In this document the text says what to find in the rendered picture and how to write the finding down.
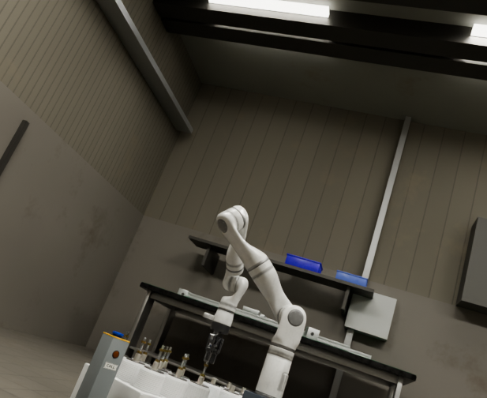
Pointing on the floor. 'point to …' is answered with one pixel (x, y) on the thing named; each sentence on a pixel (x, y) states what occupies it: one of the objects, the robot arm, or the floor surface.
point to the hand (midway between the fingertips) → (209, 358)
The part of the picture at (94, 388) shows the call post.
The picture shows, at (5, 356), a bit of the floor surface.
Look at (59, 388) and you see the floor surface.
